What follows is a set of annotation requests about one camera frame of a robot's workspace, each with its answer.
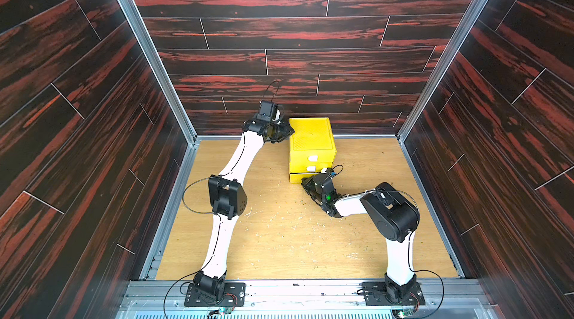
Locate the aluminium enclosure frame rail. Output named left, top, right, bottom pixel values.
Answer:
left=96, top=0, right=514, bottom=319

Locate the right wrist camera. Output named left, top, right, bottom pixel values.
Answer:
left=324, top=167, right=338, bottom=178

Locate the yellow plastic drawer box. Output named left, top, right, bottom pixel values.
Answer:
left=289, top=117, right=337, bottom=184

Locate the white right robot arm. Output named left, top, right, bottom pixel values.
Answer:
left=301, top=169, right=425, bottom=306

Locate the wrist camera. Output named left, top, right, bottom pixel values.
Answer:
left=324, top=167, right=338, bottom=178
left=257, top=100, right=278, bottom=122

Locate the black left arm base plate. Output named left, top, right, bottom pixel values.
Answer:
left=184, top=282, right=246, bottom=308

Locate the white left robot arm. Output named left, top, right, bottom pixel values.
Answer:
left=191, top=113, right=294, bottom=303

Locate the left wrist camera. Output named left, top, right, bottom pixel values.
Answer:
left=257, top=100, right=278, bottom=122

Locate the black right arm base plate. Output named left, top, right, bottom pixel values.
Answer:
left=357, top=282, right=425, bottom=306

